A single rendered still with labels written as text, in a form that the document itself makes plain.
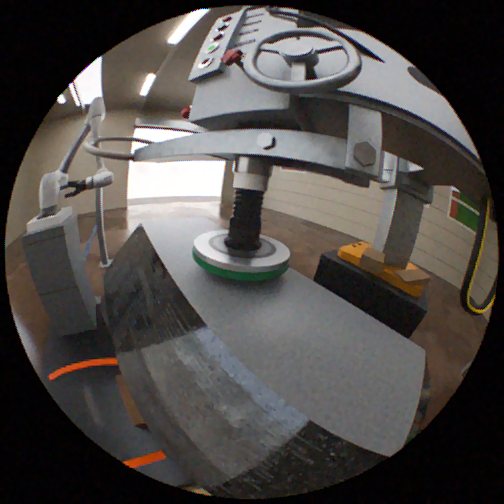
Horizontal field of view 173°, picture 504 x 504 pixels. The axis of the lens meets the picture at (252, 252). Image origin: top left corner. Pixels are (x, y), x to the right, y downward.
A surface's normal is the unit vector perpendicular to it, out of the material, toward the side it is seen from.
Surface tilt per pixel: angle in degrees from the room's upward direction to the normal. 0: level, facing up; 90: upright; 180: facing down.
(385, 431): 0
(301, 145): 90
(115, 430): 0
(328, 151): 90
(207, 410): 45
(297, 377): 0
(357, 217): 90
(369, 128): 90
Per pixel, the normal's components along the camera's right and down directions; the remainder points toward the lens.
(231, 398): -0.42, -0.55
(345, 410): 0.14, -0.92
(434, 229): -0.72, 0.16
